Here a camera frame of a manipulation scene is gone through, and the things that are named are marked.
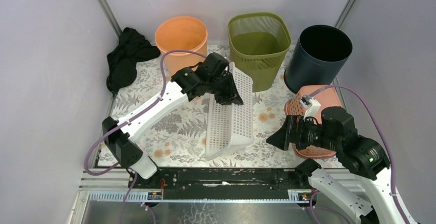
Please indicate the pink plastic basket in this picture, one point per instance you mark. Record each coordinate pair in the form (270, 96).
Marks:
(326, 99)

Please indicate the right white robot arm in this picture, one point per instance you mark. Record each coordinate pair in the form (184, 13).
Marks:
(361, 156)

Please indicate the white plastic basket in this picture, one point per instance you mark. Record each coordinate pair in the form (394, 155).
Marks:
(230, 128)

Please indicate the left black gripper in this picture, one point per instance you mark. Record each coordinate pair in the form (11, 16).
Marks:
(224, 88)

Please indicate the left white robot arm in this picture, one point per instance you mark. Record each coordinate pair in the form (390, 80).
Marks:
(120, 135)

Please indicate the black cloth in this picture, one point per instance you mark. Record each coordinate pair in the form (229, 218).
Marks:
(132, 48)

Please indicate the floral table mat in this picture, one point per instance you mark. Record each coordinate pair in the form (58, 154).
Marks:
(179, 139)

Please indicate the green mesh waste bin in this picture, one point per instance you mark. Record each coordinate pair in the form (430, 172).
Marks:
(258, 45)

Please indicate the orange round bucket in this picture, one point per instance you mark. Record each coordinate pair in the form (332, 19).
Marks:
(182, 33)

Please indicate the dark blue round bin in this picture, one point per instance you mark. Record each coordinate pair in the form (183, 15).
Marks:
(319, 54)

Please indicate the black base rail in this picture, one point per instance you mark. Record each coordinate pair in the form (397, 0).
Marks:
(223, 184)

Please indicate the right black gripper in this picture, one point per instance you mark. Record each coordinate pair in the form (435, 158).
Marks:
(290, 132)

